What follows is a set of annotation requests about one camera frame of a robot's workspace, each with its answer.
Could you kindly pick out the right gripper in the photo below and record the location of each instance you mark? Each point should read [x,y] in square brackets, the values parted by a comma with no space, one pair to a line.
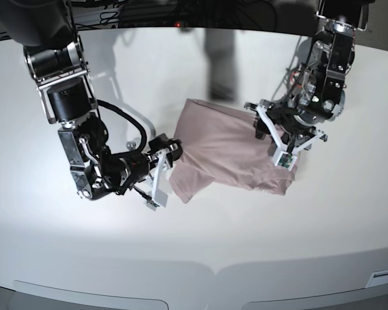
[144,170]

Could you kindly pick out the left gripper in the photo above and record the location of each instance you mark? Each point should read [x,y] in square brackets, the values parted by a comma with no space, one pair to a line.
[291,133]

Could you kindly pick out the pink T-shirt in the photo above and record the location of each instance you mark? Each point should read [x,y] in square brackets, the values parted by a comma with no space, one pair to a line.
[219,146]

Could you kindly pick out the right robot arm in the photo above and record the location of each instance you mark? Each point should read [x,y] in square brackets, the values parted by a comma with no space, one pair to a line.
[54,56]

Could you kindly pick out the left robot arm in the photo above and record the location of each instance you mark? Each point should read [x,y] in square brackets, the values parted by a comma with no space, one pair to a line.
[317,90]

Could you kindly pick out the black power strip red light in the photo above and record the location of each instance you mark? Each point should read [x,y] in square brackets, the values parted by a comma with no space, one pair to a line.
[183,23]

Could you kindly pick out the white label plate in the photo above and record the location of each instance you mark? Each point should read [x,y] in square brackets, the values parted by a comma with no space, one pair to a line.
[378,278]

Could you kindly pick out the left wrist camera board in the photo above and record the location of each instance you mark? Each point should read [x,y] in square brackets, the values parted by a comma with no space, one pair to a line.
[281,158]

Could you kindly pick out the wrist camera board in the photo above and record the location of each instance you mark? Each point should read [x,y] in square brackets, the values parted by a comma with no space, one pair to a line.
[281,158]
[160,200]

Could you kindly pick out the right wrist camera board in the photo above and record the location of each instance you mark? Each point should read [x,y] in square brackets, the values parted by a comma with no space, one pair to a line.
[160,200]

